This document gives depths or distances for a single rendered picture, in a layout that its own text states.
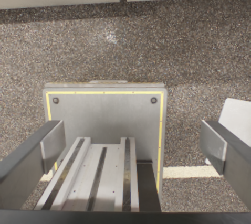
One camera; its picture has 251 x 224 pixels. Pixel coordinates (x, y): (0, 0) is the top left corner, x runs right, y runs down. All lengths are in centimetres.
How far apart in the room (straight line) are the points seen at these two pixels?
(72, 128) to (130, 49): 65
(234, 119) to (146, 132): 76
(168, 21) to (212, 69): 46
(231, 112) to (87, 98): 107
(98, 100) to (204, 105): 81
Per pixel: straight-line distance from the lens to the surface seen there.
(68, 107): 107
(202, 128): 17
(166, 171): 163
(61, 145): 17
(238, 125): 162
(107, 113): 103
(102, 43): 130
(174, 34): 133
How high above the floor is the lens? 129
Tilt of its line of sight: 75 degrees down
